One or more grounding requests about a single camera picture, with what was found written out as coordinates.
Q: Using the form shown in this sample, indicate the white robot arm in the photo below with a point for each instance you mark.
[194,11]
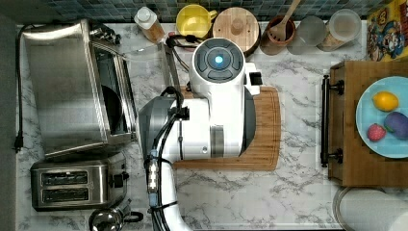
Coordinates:
[218,122]

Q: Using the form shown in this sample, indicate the red toy strawberry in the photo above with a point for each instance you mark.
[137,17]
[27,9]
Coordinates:
[376,132]

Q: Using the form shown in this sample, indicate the yellow toy lemon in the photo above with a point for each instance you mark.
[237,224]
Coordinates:
[385,101]

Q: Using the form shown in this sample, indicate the wooden tray with black handle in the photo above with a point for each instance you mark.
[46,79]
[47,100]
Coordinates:
[347,115]

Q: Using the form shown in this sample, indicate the wooden spoon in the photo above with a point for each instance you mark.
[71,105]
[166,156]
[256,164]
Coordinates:
[278,32]

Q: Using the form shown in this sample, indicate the light blue plate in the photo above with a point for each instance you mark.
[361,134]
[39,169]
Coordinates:
[367,114]

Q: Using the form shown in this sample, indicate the yellow cereal box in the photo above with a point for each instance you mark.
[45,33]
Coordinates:
[387,33]

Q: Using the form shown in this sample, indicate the black canister with wooden lid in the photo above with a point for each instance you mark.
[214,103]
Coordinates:
[240,26]

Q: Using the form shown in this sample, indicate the spice bottle with white cap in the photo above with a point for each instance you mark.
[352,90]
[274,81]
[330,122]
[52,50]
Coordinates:
[149,24]

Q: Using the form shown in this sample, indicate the stainless steel toaster oven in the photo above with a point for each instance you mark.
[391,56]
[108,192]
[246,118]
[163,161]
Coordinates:
[81,87]

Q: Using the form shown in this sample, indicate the silver two-slot toaster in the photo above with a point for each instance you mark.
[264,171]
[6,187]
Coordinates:
[79,185]

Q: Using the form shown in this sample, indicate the frosted plastic cup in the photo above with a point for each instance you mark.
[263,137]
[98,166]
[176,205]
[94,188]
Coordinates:
[309,33]

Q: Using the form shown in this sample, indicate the brown utensil crock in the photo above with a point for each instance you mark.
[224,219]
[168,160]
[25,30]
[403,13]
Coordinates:
[270,43]

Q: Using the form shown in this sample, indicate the purple toy eggplant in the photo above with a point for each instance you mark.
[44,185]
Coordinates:
[397,124]

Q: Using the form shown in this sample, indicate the yellow mug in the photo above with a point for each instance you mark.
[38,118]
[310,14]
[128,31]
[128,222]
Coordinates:
[195,20]

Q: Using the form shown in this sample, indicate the bamboo cutting board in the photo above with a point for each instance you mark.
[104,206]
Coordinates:
[263,152]

